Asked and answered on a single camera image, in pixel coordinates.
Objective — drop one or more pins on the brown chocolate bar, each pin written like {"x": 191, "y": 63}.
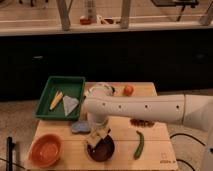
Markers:
{"x": 141, "y": 123}

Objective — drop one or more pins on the black stand post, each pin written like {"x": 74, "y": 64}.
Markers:
{"x": 9, "y": 154}

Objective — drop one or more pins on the green chili pepper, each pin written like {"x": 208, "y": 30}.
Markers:
{"x": 140, "y": 146}

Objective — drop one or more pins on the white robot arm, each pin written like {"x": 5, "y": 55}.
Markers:
{"x": 194, "y": 111}

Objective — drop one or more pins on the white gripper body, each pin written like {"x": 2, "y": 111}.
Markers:
{"x": 100, "y": 129}

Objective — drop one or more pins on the beige eraser block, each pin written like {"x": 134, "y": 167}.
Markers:
{"x": 95, "y": 137}

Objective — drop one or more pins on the red background bowl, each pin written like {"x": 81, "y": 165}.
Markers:
{"x": 84, "y": 21}

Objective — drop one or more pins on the orange tomato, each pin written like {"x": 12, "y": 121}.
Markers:
{"x": 128, "y": 90}

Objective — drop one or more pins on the orange bowl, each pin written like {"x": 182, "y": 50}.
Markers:
{"x": 45, "y": 150}

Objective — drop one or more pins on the green plastic tray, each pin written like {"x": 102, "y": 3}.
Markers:
{"x": 70, "y": 86}

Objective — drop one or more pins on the dark purple bowl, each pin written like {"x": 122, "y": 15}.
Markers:
{"x": 103, "y": 151}

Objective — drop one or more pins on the blue sponge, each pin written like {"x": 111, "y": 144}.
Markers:
{"x": 80, "y": 127}

